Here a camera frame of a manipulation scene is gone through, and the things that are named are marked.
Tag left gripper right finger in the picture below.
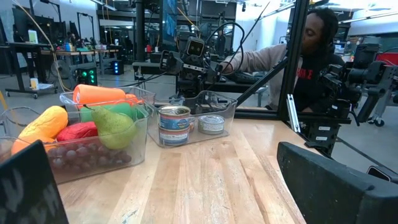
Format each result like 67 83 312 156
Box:
276 141 398 224

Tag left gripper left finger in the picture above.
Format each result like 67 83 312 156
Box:
0 139 69 224

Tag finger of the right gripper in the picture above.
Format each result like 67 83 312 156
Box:
206 60 223 83
159 50 184 75

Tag orange fruit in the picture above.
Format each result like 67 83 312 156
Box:
11 136 57 156

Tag blue label tin can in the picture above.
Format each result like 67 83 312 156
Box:
158 105 192 131

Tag grey label tin can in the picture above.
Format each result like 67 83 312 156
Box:
197 114 226 136

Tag red striped blue tin can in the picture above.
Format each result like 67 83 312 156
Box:
158 126 190 147

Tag green plastic bottle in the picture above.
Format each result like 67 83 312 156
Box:
79 102 146 124

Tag purple grape bunch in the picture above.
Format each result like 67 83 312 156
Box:
46 141 133 170

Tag yellow mango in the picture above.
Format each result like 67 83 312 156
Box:
18 105 69 144

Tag orange plastic bottle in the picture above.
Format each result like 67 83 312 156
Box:
73 83 144 106

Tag red bell pepper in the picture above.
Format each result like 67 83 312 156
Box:
55 121 99 142

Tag green pear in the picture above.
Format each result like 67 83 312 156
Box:
83 104 138 151

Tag person's hand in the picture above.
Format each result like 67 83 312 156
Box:
219 60 234 75

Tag blue hanging banner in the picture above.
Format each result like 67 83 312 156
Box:
161 0 178 44

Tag black pillar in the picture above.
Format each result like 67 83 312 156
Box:
135 0 147 63

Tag computer tower blue lights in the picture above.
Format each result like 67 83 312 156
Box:
111 60 125 75

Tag computer tower green lights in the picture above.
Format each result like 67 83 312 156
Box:
76 67 99 86

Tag person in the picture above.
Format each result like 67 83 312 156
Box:
222 7 346 113

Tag black wheeled workbench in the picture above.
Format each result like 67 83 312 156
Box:
4 42 60 100

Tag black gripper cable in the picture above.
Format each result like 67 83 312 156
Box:
205 21 246 75

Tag silver metal bracket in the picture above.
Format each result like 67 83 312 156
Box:
285 93 302 134

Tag yellow floor cable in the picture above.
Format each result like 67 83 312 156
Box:
12 0 68 93

